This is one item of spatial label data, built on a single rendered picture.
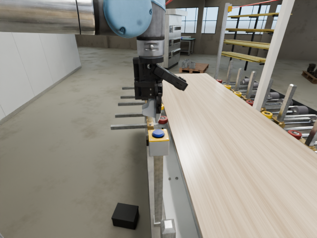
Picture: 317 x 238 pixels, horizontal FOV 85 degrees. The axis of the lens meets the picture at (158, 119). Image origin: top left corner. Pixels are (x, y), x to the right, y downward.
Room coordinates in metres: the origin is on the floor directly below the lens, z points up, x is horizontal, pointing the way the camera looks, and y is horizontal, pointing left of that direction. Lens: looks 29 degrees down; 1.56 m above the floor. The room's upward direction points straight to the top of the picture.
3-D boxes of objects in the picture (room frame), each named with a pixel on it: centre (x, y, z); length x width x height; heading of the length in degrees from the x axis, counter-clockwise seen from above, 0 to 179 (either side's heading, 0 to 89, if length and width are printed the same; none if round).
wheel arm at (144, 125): (1.20, 0.16, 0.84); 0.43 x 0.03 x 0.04; 95
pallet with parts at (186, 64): (6.89, -1.42, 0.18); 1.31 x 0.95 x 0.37; 154
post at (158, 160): (0.51, 0.00, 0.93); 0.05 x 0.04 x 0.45; 5
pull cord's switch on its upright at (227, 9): (2.66, -0.91, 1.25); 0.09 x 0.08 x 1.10; 5
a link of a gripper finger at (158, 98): (0.49, 0.00, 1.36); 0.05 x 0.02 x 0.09; 5
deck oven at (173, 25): (7.52, -0.31, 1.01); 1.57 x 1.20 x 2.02; 157
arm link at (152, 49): (0.51, 0.02, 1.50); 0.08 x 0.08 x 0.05
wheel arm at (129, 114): (1.45, 0.19, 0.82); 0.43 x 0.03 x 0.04; 95
